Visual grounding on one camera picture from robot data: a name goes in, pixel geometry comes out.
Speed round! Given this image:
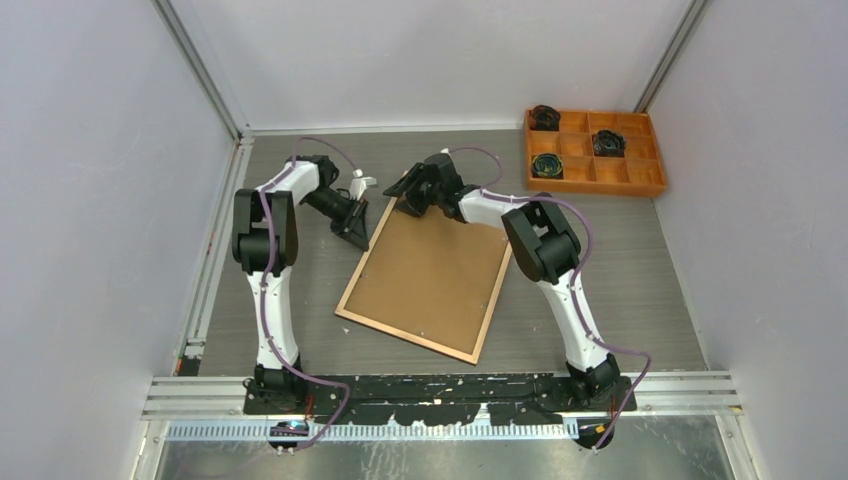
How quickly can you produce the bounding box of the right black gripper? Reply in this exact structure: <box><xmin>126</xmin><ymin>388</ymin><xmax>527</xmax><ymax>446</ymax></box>
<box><xmin>383</xmin><ymin>164</ymin><xmax>442</xmax><ymax>220</ymax></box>

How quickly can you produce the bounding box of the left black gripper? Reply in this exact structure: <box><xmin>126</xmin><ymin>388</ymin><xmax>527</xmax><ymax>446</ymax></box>
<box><xmin>304</xmin><ymin>189</ymin><xmax>370</xmax><ymax>252</ymax></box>

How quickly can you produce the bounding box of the brown backing board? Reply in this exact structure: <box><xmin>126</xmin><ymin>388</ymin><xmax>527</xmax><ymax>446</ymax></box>
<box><xmin>341</xmin><ymin>198</ymin><xmax>509</xmax><ymax>358</ymax></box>

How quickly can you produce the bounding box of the wooden picture frame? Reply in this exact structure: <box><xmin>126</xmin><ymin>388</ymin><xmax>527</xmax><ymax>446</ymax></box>
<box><xmin>333</xmin><ymin>173</ymin><xmax>514</xmax><ymax>367</ymax></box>

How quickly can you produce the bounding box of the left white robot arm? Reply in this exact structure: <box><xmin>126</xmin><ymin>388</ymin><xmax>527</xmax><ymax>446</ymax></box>
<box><xmin>231</xmin><ymin>155</ymin><xmax>377</xmax><ymax>414</ymax></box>

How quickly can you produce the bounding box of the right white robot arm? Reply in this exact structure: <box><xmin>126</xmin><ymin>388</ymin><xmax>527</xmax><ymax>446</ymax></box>
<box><xmin>384</xmin><ymin>149</ymin><xmax>629</xmax><ymax>411</ymax></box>

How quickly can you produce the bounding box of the black green tape roll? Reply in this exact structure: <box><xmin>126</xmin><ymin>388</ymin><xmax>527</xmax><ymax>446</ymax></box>
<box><xmin>530</xmin><ymin>152</ymin><xmax>564</xmax><ymax>180</ymax></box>

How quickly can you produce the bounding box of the black tape roll back left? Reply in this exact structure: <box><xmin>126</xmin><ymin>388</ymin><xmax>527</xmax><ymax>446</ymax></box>
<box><xmin>528</xmin><ymin>104</ymin><xmax>561</xmax><ymax>132</ymax></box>

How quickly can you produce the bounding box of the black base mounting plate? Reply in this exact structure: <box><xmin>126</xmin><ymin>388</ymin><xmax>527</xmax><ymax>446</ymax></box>
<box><xmin>242</xmin><ymin>373</ymin><xmax>618</xmax><ymax>426</ymax></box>

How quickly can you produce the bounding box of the black tape roll middle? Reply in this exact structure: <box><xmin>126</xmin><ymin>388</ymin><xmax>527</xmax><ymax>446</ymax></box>
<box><xmin>592</xmin><ymin>129</ymin><xmax>627</xmax><ymax>158</ymax></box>

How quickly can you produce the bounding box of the orange compartment tray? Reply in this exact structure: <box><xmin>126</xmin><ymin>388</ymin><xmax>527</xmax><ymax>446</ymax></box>
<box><xmin>522</xmin><ymin>107</ymin><xmax>668</xmax><ymax>198</ymax></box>

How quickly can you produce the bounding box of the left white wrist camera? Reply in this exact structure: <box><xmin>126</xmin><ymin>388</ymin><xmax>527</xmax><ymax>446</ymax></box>
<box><xmin>348</xmin><ymin>169</ymin><xmax>378</xmax><ymax>201</ymax></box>

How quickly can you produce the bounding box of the aluminium front rail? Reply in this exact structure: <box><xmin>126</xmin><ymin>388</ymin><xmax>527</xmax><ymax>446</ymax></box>
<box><xmin>142</xmin><ymin>371</ymin><xmax>743</xmax><ymax>447</ymax></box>

